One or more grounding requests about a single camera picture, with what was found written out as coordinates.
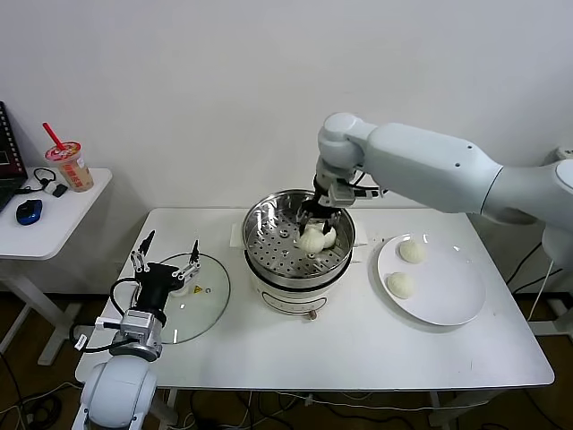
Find black earphones with cable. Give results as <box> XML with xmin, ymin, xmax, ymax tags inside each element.
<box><xmin>17</xmin><ymin>168</ymin><xmax>59</xmax><ymax>196</ymax></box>

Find white side table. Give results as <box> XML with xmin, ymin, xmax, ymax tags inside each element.
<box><xmin>0</xmin><ymin>168</ymin><xmax>113</xmax><ymax>368</ymax></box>

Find glass lid white handle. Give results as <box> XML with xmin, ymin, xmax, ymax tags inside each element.
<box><xmin>154</xmin><ymin>252</ymin><xmax>232</xmax><ymax>346</ymax></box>

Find black power cable with plug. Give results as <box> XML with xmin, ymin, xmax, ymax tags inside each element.
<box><xmin>507</xmin><ymin>244</ymin><xmax>552</xmax><ymax>295</ymax></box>

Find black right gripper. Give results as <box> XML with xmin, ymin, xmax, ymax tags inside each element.
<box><xmin>295</xmin><ymin>178</ymin><xmax>342</xmax><ymax>237</ymax></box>

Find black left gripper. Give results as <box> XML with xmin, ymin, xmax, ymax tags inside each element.
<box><xmin>129</xmin><ymin>229</ymin><xmax>202</xmax><ymax>313</ymax></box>

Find blue black computer mouse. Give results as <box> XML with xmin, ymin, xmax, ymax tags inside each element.
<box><xmin>15</xmin><ymin>200</ymin><xmax>44</xmax><ymax>226</ymax></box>

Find white hanging cable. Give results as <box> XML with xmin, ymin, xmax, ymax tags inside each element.
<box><xmin>526</xmin><ymin>257</ymin><xmax>566</xmax><ymax>323</ymax></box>

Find bubble tea plastic cup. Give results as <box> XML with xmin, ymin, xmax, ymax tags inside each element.
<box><xmin>43</xmin><ymin>142</ymin><xmax>94</xmax><ymax>194</ymax></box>

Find white round plate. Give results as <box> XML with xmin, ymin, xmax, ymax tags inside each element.
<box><xmin>376</xmin><ymin>232</ymin><xmax>487</xmax><ymax>327</ymax></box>

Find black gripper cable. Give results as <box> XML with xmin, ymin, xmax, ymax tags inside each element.
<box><xmin>353</xmin><ymin>168</ymin><xmax>389</xmax><ymax>198</ymax></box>
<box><xmin>70</xmin><ymin>277</ymin><xmax>140</xmax><ymax>355</ymax></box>

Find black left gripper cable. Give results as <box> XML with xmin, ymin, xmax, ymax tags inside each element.
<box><xmin>70</xmin><ymin>277</ymin><xmax>140</xmax><ymax>355</ymax></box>

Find stainless steel steamer basket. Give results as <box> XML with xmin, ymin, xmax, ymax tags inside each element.
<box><xmin>243</xmin><ymin>190</ymin><xmax>356</xmax><ymax>288</ymax></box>

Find red drinking straw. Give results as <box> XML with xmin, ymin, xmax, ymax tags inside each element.
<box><xmin>41</xmin><ymin>123</ymin><xmax>65</xmax><ymax>152</ymax></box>

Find black laptop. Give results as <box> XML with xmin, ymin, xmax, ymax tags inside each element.
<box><xmin>0</xmin><ymin>101</ymin><xmax>29</xmax><ymax>211</ymax></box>

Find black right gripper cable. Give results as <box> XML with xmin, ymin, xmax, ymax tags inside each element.
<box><xmin>353</xmin><ymin>168</ymin><xmax>389</xmax><ymax>198</ymax></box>

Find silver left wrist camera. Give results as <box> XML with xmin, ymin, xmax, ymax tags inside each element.
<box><xmin>119</xmin><ymin>310</ymin><xmax>163</xmax><ymax>341</ymax></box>

